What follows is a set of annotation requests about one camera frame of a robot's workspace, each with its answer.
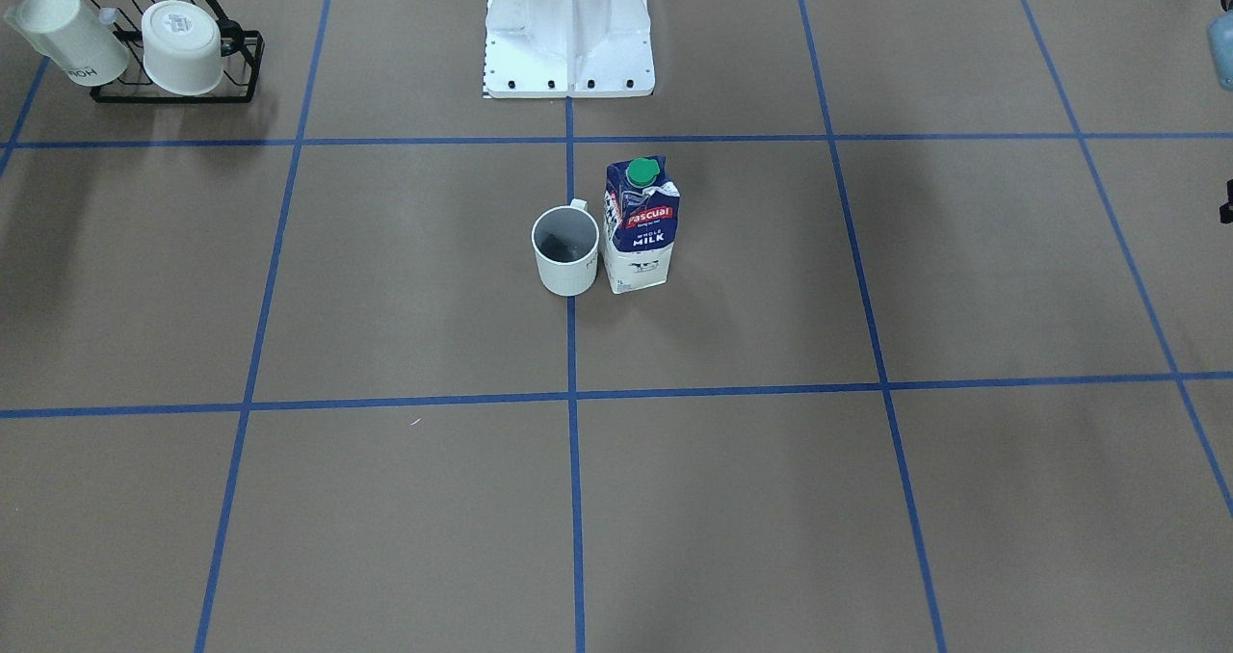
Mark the white mug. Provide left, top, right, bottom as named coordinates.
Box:
left=2, top=0, right=129, bottom=87
left=530, top=200, right=600, bottom=298
left=141, top=0, right=240, bottom=96

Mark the blue white milk carton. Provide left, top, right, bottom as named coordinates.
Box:
left=600, top=154, right=681, bottom=294

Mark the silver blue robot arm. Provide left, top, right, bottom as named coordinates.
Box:
left=1206, top=0, right=1232, bottom=92

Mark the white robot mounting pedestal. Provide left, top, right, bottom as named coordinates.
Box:
left=482, top=0, right=656, bottom=99

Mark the black wire mug rack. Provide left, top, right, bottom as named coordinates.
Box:
left=10, top=0, right=265, bottom=105

